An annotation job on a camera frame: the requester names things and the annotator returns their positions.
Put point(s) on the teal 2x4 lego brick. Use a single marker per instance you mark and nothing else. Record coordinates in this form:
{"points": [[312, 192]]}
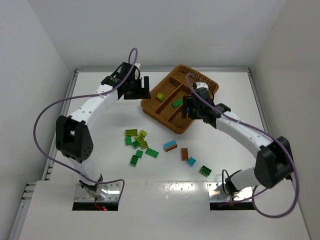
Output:
{"points": [[169, 144]]}

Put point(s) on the green 2x4 plate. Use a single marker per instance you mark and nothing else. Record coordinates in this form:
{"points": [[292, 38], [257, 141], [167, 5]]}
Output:
{"points": [[177, 103]]}

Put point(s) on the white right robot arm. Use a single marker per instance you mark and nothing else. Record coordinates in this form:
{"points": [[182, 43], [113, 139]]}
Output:
{"points": [[271, 157]]}

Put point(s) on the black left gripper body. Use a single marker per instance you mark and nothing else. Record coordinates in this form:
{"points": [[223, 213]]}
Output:
{"points": [[136, 90]]}

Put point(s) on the brown wicker divided basket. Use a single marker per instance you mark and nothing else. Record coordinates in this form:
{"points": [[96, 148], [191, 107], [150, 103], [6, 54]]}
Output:
{"points": [[165, 103]]}

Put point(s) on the green lego near right base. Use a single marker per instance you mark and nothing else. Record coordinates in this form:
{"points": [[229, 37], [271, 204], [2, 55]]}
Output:
{"points": [[205, 171]]}

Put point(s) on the green 2x4 flat lego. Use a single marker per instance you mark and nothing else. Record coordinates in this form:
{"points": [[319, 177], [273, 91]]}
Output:
{"points": [[152, 153]]}

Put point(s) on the green lego upside down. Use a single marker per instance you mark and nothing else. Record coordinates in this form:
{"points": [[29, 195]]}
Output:
{"points": [[134, 160]]}

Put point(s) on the brown 2x4 lego plate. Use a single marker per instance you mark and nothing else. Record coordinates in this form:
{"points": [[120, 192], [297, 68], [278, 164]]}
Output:
{"points": [[171, 147]]}

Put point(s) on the lime 2x3 lego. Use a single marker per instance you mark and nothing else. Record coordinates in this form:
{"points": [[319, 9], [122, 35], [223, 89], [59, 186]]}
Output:
{"points": [[160, 97]]}

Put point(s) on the small lime lego top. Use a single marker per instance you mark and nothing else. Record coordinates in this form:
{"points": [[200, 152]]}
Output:
{"points": [[143, 133]]}

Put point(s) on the green square lego left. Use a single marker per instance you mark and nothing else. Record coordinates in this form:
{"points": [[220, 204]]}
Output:
{"points": [[128, 140]]}

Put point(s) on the small teal square lego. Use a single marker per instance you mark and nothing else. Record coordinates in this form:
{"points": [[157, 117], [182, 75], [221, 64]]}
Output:
{"points": [[191, 161]]}

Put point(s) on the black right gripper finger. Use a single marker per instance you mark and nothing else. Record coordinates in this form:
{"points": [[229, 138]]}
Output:
{"points": [[184, 112], [187, 101]]}

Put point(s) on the lime green 2x4 lego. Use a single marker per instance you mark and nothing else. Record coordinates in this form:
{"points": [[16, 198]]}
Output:
{"points": [[131, 132]]}

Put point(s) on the lime lego tilted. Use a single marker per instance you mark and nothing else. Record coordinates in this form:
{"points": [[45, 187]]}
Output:
{"points": [[139, 138]]}

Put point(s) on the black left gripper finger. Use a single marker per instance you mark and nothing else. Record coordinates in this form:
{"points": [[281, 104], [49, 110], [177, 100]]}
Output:
{"points": [[146, 81], [145, 93]]}

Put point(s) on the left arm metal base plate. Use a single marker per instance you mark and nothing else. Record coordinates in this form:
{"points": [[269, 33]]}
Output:
{"points": [[107, 193]]}

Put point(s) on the green square lego lower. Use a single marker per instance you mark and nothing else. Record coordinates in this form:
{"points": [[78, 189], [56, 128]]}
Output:
{"points": [[139, 153]]}

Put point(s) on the lime square lego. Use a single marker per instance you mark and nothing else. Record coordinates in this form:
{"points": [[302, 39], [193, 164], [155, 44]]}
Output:
{"points": [[144, 145]]}

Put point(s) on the green square lego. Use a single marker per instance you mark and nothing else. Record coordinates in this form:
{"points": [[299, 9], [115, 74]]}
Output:
{"points": [[139, 153], [128, 140]]}

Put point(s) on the brown flat lego plate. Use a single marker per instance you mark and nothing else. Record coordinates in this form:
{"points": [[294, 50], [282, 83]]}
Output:
{"points": [[184, 154]]}

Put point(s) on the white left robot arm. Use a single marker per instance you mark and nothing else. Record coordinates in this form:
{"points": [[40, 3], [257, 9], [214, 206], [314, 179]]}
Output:
{"points": [[73, 137]]}

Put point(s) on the small green lego middle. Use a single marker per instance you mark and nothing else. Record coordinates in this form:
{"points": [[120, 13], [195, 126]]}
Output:
{"points": [[135, 144]]}

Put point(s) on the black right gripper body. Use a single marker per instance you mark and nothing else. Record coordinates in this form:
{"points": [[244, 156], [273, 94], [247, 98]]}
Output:
{"points": [[191, 108]]}

